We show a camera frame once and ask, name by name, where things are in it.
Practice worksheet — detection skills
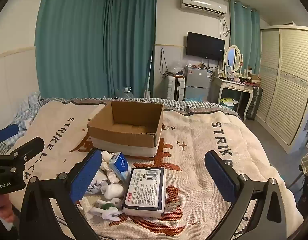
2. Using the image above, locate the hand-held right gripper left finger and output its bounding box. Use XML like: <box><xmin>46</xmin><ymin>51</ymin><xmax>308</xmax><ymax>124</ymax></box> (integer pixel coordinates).
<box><xmin>19</xmin><ymin>149</ymin><xmax>103</xmax><ymax>240</ymax></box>

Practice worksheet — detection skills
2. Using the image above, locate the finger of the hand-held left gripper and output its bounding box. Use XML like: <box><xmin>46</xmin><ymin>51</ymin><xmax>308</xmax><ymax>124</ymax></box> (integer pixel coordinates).
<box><xmin>0</xmin><ymin>124</ymin><xmax>20</xmax><ymax>143</ymax></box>
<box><xmin>9</xmin><ymin>137</ymin><xmax>45</xmax><ymax>166</ymax></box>

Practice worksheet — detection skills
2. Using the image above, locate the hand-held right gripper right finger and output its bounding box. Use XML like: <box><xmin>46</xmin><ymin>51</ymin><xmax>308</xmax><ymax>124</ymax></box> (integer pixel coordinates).
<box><xmin>204</xmin><ymin>151</ymin><xmax>287</xmax><ymax>240</ymax></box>

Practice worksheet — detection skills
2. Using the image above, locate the white cloth with dark print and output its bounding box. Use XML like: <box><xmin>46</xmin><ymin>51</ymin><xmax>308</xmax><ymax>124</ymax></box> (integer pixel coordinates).
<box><xmin>86</xmin><ymin>169</ymin><xmax>110</xmax><ymax>195</ymax></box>

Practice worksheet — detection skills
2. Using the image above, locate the white sock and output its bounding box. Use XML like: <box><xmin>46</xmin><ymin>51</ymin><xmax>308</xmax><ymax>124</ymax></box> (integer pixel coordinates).
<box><xmin>101</xmin><ymin>184</ymin><xmax>126</xmax><ymax>200</ymax></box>
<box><xmin>80</xmin><ymin>197</ymin><xmax>95</xmax><ymax>220</ymax></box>

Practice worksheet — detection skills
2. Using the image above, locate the small blue tissue pack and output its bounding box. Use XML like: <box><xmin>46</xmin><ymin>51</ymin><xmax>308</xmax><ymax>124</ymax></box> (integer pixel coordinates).
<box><xmin>109</xmin><ymin>152</ymin><xmax>132</xmax><ymax>182</ymax></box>

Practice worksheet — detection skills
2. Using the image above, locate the white and green plush toy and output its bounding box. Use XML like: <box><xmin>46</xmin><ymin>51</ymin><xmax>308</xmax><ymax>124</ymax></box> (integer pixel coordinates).
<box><xmin>90</xmin><ymin>197</ymin><xmax>124</xmax><ymax>222</ymax></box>

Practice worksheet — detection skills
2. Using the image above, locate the cardboard box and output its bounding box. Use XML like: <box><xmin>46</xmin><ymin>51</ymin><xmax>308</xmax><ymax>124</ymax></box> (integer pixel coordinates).
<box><xmin>87</xmin><ymin>101</ymin><xmax>164</xmax><ymax>159</ymax></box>

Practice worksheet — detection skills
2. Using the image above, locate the large white tissue pack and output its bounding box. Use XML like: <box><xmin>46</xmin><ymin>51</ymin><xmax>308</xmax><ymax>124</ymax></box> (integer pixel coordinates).
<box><xmin>121</xmin><ymin>166</ymin><xmax>167</xmax><ymax>218</ymax></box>

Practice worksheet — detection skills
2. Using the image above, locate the person's left hand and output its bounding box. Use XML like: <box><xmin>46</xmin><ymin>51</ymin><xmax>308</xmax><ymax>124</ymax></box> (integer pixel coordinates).
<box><xmin>0</xmin><ymin>194</ymin><xmax>15</xmax><ymax>232</ymax></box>

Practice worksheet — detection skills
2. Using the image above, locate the beige printed blanket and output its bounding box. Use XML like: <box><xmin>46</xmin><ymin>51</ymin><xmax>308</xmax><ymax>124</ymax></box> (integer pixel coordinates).
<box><xmin>11</xmin><ymin>97</ymin><xmax>305</xmax><ymax>240</ymax></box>

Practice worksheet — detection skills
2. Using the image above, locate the trash bin with paper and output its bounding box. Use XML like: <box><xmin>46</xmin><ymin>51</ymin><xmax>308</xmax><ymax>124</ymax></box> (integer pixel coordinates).
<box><xmin>220</xmin><ymin>97</ymin><xmax>240</xmax><ymax>111</ymax></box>

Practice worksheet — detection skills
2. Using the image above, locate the dark suitcase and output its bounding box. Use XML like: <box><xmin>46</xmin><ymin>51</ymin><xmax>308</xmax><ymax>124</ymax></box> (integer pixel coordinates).
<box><xmin>245</xmin><ymin>85</ymin><xmax>264</xmax><ymax>120</ymax></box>

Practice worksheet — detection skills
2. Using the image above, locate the blue plastic bag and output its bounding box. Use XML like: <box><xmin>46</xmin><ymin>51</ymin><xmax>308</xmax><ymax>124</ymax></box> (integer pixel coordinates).
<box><xmin>185</xmin><ymin>94</ymin><xmax>207</xmax><ymax>102</ymax></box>

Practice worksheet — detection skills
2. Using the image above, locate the white dressing table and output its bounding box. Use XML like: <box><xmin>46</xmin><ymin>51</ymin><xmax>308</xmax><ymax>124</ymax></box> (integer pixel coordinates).
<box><xmin>215</xmin><ymin>76</ymin><xmax>258</xmax><ymax>120</ymax></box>

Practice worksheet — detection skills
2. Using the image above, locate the clear water jug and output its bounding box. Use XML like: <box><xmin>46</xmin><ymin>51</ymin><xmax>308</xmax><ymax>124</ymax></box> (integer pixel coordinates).
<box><xmin>118</xmin><ymin>87</ymin><xmax>134</xmax><ymax>99</ymax></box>

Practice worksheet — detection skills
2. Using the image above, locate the grey small fridge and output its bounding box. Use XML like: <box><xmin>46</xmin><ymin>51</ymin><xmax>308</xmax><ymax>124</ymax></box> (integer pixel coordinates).
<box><xmin>184</xmin><ymin>66</ymin><xmax>213</xmax><ymax>102</ymax></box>

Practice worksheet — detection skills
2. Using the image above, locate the white suitcase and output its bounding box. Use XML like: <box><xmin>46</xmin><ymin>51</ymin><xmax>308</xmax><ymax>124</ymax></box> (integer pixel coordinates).
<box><xmin>166</xmin><ymin>75</ymin><xmax>186</xmax><ymax>101</ymax></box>

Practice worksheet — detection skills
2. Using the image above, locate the teal curtain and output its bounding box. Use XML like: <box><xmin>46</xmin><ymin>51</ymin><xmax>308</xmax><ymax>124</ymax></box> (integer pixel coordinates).
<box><xmin>34</xmin><ymin>0</ymin><xmax>110</xmax><ymax>99</ymax></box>
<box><xmin>228</xmin><ymin>0</ymin><xmax>261</xmax><ymax>78</ymax></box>
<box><xmin>103</xmin><ymin>0</ymin><xmax>157</xmax><ymax>98</ymax></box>

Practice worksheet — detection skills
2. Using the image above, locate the white mop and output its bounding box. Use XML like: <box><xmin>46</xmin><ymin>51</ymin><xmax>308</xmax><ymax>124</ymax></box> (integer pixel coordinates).
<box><xmin>143</xmin><ymin>50</ymin><xmax>155</xmax><ymax>99</ymax></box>

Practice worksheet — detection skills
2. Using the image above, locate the clear plastic bag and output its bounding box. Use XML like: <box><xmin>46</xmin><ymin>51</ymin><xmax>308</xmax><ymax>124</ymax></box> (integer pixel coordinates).
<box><xmin>169</xmin><ymin>59</ymin><xmax>188</xmax><ymax>76</ymax></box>

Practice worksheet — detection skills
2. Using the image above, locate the cream louvered wardrobe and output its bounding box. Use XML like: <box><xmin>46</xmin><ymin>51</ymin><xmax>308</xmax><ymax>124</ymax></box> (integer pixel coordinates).
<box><xmin>257</xmin><ymin>25</ymin><xmax>308</xmax><ymax>153</ymax></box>

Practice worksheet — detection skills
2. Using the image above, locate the oval white mirror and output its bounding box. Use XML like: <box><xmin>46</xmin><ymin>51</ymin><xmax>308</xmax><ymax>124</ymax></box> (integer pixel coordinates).
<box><xmin>223</xmin><ymin>45</ymin><xmax>244</xmax><ymax>73</ymax></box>

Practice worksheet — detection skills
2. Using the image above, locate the white air conditioner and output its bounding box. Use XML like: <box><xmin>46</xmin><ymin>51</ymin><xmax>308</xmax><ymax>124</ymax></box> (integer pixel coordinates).
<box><xmin>180</xmin><ymin>0</ymin><xmax>228</xmax><ymax>18</ymax></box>

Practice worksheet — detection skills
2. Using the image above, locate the black wall cable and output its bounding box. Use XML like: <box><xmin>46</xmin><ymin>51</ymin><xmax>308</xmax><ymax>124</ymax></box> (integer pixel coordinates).
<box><xmin>159</xmin><ymin>47</ymin><xmax>175</xmax><ymax>78</ymax></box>

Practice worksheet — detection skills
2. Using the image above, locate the black wall television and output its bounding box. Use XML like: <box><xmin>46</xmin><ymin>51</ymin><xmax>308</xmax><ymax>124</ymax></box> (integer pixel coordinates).
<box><xmin>186</xmin><ymin>32</ymin><xmax>225</xmax><ymax>61</ymax></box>

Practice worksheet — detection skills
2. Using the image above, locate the air conditioner power cable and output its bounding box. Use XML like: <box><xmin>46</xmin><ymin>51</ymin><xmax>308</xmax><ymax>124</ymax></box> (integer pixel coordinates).
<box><xmin>220</xmin><ymin>16</ymin><xmax>231</xmax><ymax>37</ymax></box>

